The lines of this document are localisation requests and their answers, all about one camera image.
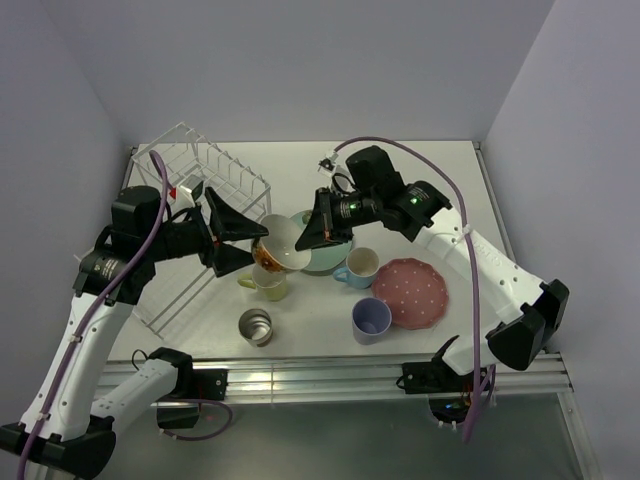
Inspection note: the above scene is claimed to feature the lavender plastic cup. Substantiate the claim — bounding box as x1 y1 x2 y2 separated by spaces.
351 297 392 345

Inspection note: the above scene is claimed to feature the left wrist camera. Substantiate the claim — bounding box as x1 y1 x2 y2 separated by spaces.
168 182 204 208

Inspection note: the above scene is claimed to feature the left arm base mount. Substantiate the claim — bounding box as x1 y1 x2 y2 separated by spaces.
155 369 234 442

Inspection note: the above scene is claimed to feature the white wire dish rack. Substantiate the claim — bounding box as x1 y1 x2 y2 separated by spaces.
126 122 271 340

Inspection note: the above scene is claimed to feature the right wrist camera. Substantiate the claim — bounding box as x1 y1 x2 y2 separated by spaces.
318 150 352 193

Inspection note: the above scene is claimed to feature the light blue mug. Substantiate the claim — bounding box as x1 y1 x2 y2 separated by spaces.
332 247 380 290

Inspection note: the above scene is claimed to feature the white floral bowl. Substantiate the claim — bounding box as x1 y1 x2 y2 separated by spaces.
251 214 312 273

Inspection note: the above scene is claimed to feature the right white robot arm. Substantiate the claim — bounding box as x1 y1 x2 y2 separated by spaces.
295 144 569 390

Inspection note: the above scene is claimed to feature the aluminium frame rail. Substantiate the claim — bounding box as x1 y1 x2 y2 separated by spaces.
94 352 574 409

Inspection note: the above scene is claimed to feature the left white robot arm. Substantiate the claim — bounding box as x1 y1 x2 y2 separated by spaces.
1 186 269 479

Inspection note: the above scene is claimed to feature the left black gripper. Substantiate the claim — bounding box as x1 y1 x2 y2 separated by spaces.
143 187 267 276

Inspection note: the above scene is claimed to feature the teal floral plate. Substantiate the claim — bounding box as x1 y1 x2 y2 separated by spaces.
302 241 353 276

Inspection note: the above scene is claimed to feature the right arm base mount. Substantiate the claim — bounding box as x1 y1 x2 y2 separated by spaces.
396 335 475 430

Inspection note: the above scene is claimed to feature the pink polka dot plate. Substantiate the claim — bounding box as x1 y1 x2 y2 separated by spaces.
371 258 449 330

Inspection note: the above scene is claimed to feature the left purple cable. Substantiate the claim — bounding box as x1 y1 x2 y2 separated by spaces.
14 148 236 480

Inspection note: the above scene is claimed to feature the stainless steel cup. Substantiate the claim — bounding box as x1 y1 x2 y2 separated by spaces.
238 308 273 347

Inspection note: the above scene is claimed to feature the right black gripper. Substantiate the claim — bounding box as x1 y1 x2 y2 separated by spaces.
295 186 380 251

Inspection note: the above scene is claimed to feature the yellow green mug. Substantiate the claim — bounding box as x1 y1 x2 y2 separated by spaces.
237 265 288 302

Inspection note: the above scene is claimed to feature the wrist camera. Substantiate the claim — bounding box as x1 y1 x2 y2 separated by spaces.
168 182 204 208
318 150 352 193

